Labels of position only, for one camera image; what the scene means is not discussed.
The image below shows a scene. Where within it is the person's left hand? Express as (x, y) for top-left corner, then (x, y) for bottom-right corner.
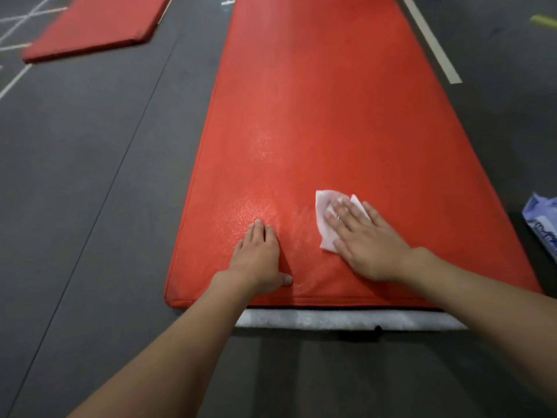
(226, 218), (294, 297)

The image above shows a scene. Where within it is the person's right hand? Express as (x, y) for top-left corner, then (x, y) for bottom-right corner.
(323, 196), (431, 284)

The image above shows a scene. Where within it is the white wet wipe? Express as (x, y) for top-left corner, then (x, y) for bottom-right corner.
(314, 190), (371, 254)

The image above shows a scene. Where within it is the red mat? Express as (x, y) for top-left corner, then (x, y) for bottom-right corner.
(164, 0), (544, 309)
(21, 0), (173, 64)

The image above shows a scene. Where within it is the pale blue wipes pack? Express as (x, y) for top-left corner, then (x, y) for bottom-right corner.
(522, 193), (557, 262)

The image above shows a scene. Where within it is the person's right forearm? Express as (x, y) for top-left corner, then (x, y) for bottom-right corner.
(402, 247), (557, 401)

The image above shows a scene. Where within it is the person's left forearm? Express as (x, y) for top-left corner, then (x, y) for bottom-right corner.
(67, 272), (258, 418)

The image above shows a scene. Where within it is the white fluffy padding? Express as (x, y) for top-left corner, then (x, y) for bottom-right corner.
(234, 308), (469, 332)

